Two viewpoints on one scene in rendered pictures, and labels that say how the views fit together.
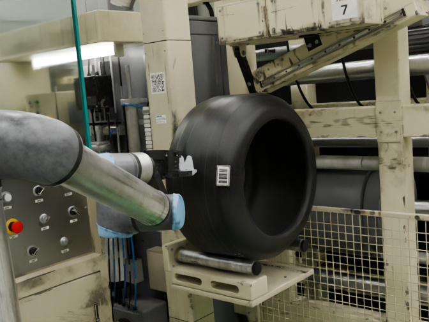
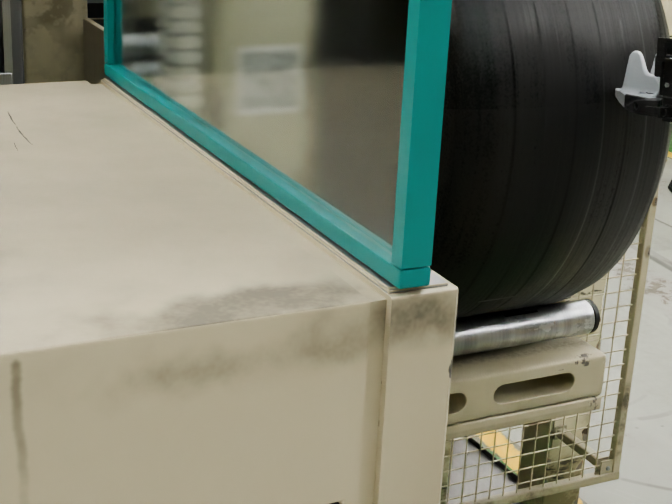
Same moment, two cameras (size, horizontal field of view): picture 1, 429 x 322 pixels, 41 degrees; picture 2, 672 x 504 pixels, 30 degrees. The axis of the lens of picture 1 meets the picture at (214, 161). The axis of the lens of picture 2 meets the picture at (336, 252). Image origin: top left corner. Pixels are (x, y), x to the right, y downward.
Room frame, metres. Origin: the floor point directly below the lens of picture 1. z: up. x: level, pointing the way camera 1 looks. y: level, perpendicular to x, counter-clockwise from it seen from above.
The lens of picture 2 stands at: (1.54, 1.41, 1.51)
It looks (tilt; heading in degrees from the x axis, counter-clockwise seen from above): 20 degrees down; 291
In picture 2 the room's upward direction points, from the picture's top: 3 degrees clockwise
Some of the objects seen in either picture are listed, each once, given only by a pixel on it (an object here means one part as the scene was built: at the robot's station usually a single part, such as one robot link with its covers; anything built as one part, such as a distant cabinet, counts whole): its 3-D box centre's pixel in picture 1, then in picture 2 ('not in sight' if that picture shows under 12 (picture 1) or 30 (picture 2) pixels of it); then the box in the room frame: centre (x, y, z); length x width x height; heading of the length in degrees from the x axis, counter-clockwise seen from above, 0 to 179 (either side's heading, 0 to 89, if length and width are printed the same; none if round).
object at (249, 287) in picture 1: (216, 279); (468, 382); (1.90, 0.02, 0.84); 0.36 x 0.09 x 0.06; 49
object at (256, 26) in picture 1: (302, 15); not in sight; (2.14, -0.36, 1.71); 0.61 x 0.25 x 0.15; 49
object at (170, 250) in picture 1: (203, 244); not in sight; (2.12, 0.07, 0.90); 0.40 x 0.03 x 0.10; 139
